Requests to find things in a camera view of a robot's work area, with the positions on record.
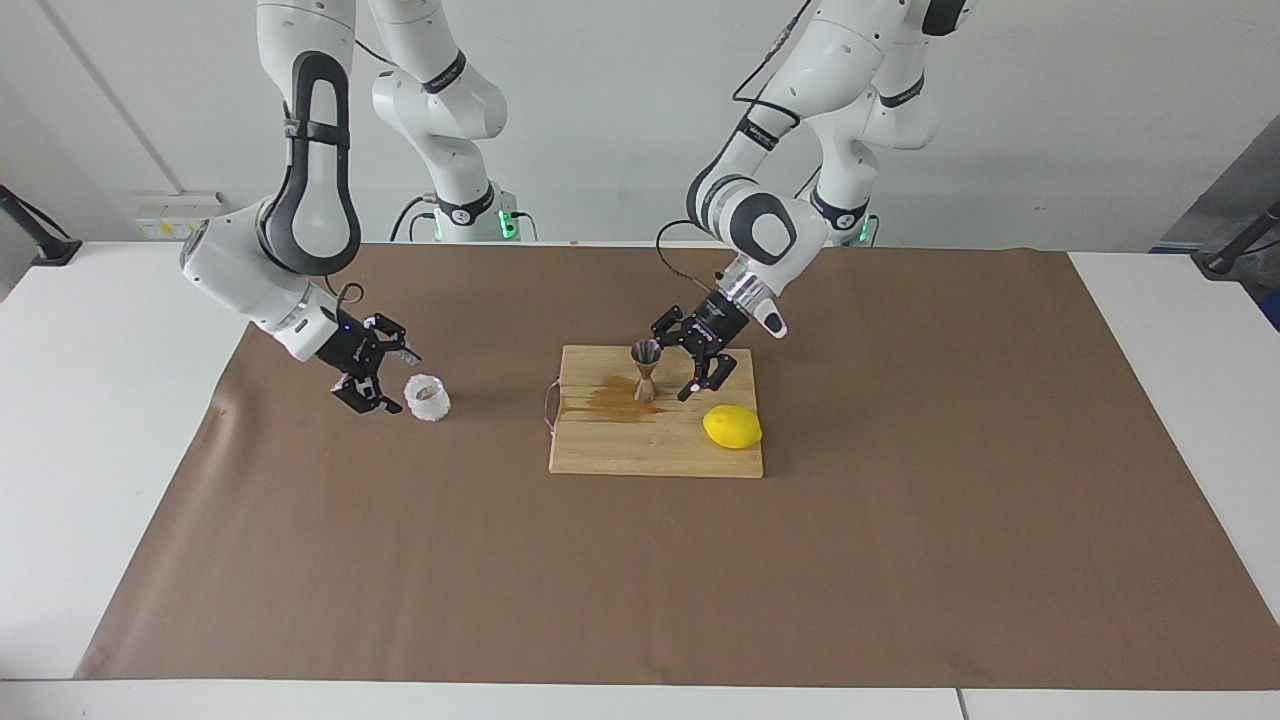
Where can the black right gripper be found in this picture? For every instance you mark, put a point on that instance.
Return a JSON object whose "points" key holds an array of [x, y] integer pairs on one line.
{"points": [[350, 352]]}

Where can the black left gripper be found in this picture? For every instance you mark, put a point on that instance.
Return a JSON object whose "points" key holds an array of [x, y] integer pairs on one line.
{"points": [[720, 320]]}

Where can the steel double jigger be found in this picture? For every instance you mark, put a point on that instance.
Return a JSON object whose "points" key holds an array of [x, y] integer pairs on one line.
{"points": [[645, 385]]}

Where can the clear textured glass cup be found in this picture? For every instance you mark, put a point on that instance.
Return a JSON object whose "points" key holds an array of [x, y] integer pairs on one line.
{"points": [[427, 400]]}

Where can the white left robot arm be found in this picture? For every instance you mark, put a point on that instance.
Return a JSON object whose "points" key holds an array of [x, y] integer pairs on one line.
{"points": [[770, 225]]}

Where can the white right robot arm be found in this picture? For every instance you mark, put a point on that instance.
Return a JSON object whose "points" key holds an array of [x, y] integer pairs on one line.
{"points": [[240, 270]]}

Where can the yellow lemon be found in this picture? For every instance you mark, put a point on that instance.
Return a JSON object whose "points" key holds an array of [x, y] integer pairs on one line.
{"points": [[732, 427]]}

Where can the wooden cutting board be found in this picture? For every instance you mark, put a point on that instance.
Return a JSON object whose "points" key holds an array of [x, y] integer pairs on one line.
{"points": [[650, 440]]}

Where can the brown paper table mat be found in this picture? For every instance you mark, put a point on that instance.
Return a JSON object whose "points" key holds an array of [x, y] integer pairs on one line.
{"points": [[400, 560]]}

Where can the black stand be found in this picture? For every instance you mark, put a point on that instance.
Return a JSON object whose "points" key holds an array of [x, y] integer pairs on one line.
{"points": [[1225, 262], [55, 250]]}

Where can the blue box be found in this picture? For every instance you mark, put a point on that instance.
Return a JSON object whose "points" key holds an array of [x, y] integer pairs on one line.
{"points": [[1273, 312]]}

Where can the white wall socket box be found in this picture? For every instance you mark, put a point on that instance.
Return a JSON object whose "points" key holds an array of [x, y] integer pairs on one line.
{"points": [[160, 229]]}

